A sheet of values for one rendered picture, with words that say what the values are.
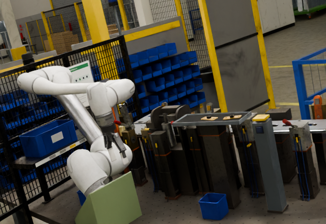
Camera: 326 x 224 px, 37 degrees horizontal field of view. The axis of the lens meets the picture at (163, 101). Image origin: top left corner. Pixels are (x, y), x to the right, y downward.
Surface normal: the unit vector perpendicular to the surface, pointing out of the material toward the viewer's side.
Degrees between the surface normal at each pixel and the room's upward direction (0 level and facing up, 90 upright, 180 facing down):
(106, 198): 90
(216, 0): 90
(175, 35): 90
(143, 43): 90
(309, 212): 0
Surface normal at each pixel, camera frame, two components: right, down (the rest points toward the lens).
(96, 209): 0.70, 0.00
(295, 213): -0.22, -0.95
